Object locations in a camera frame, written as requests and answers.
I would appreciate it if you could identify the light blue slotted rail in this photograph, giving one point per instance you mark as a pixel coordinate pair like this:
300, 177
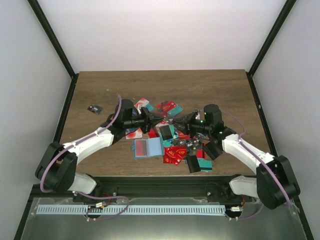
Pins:
198, 210

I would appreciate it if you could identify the red VIP card centre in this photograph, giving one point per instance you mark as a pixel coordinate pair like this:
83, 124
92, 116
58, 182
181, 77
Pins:
174, 155

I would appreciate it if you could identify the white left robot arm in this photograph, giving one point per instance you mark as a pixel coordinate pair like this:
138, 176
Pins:
57, 168

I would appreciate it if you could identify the white red circle card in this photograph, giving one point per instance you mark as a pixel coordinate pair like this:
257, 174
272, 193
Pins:
134, 135

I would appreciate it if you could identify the teal VIP card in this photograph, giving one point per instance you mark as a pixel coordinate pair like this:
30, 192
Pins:
175, 111

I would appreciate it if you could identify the red vip card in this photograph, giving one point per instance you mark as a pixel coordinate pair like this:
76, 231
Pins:
166, 106
174, 155

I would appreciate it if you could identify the blue leather card holder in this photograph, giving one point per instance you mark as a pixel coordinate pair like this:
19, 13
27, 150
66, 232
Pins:
155, 148

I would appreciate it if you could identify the teal card with stripe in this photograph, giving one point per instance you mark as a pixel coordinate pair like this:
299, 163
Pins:
205, 165

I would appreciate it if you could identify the small black card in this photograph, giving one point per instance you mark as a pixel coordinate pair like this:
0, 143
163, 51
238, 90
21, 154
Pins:
96, 109

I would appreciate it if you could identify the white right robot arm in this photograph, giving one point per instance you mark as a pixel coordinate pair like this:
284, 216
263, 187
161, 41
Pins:
274, 183

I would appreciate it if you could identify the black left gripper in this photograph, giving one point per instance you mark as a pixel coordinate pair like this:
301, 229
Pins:
148, 123

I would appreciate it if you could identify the black aluminium frame rail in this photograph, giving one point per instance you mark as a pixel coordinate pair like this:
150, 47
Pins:
210, 187

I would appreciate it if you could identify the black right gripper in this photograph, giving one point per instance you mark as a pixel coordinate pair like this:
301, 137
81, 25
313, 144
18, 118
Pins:
188, 125

